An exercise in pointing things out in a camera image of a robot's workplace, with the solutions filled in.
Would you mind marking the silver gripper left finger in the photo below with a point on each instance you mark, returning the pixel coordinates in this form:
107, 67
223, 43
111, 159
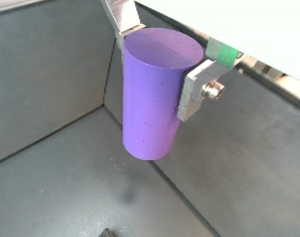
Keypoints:
123, 18

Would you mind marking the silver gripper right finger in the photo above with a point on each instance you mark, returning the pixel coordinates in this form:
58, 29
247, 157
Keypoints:
201, 81

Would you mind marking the purple cylinder block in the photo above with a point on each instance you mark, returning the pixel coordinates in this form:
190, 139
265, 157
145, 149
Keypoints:
158, 56

